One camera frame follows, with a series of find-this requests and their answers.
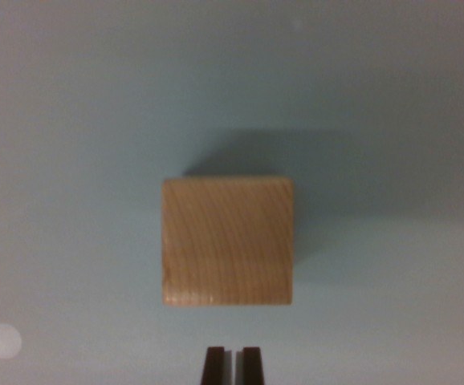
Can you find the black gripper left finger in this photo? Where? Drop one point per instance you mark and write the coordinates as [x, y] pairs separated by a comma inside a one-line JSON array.
[[214, 369]]

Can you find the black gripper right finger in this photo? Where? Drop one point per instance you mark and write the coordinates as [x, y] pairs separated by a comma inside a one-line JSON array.
[[252, 369]]

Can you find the white plastic tub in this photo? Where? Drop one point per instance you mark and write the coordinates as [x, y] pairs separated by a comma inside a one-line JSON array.
[[55, 180]]

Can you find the light wooden cube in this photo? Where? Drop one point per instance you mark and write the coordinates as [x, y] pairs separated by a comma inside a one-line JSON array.
[[228, 240]]

